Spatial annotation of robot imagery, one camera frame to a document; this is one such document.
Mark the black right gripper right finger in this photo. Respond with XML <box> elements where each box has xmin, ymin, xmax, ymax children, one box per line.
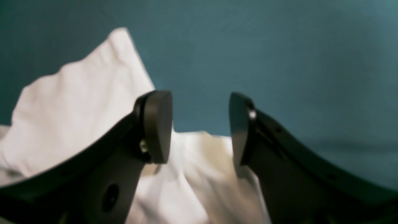
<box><xmin>229</xmin><ymin>92</ymin><xmax>397</xmax><ymax>224</ymax></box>

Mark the white T-shirt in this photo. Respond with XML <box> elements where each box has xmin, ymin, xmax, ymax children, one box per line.
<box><xmin>1</xmin><ymin>27</ymin><xmax>270</xmax><ymax>224</ymax></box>

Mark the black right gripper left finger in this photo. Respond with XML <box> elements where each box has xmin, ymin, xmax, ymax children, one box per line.
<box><xmin>0</xmin><ymin>91</ymin><xmax>173</xmax><ymax>224</ymax></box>

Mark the teal table cloth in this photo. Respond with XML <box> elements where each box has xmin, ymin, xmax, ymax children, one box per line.
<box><xmin>0</xmin><ymin>0</ymin><xmax>398</xmax><ymax>189</ymax></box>

